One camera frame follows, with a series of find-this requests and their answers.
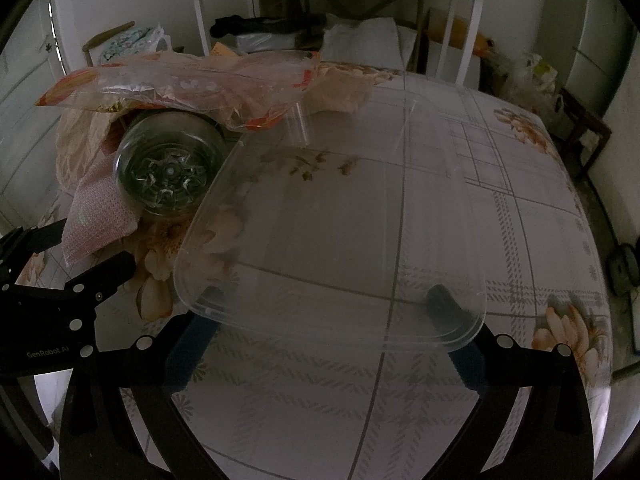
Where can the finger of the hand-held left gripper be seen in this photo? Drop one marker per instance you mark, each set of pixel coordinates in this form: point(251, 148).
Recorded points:
point(107, 275)
point(35, 240)

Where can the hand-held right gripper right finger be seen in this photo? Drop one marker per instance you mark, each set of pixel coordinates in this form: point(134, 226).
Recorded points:
point(465, 365)

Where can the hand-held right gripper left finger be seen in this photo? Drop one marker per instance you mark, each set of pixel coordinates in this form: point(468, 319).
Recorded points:
point(195, 350)

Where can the pink patterned packet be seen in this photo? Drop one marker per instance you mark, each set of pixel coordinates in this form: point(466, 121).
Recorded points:
point(97, 215)

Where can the green plastic bottle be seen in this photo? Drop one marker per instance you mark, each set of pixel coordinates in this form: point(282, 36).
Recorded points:
point(170, 175)

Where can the clear plastic container lid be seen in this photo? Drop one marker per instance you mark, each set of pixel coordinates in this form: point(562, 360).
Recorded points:
point(325, 240)

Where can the clear printed plastic bag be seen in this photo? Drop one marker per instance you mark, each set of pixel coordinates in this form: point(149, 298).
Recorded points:
point(175, 85)

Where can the bed with floral sheet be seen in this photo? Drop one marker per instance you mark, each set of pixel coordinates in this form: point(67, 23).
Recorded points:
point(525, 240)

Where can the wooden side table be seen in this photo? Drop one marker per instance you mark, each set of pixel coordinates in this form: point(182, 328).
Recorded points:
point(107, 32)

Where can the dark wooden stool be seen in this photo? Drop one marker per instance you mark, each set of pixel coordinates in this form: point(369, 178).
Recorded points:
point(590, 130)

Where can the white plastic bag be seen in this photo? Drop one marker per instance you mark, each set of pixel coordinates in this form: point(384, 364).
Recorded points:
point(535, 72)

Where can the grey fridge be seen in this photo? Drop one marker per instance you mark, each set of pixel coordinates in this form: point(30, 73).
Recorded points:
point(600, 60)

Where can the white pillow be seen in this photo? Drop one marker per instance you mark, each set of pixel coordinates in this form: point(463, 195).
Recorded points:
point(365, 40)

